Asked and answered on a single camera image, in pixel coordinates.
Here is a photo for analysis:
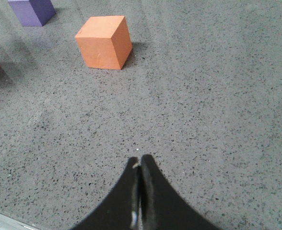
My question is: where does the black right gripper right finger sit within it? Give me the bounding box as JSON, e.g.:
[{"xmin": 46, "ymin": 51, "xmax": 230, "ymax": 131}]
[{"xmin": 141, "ymin": 154, "xmax": 218, "ymax": 230}]

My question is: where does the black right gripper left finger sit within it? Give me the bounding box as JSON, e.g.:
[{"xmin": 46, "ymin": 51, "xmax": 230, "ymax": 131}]
[{"xmin": 73, "ymin": 157, "xmax": 140, "ymax": 230}]

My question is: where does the orange foam cube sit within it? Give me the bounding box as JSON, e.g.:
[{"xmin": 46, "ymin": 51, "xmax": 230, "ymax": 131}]
[{"xmin": 75, "ymin": 15, "xmax": 132, "ymax": 70}]

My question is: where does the purple foam cube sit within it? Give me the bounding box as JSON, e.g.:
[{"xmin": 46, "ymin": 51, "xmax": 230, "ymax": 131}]
[{"xmin": 8, "ymin": 0, "xmax": 56, "ymax": 27}]

